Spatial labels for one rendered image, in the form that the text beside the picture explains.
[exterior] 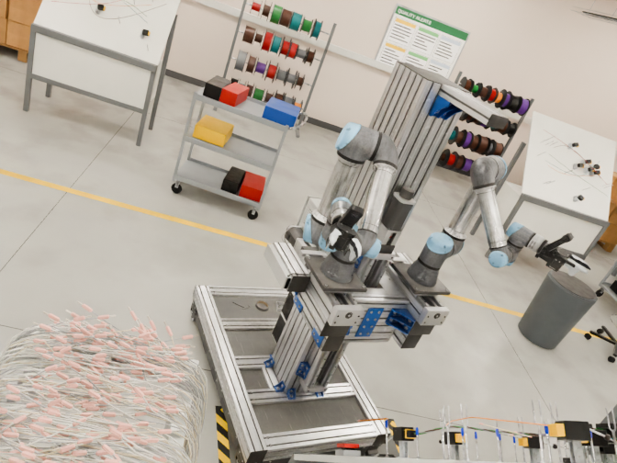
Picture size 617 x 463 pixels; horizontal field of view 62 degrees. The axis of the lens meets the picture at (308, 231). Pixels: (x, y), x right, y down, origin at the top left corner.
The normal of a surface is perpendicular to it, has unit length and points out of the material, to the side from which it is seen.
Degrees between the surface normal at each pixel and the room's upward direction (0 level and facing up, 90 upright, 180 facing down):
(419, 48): 90
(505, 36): 90
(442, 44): 90
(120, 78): 90
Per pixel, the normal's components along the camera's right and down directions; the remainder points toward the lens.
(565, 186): 0.26, -0.16
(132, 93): 0.04, 0.48
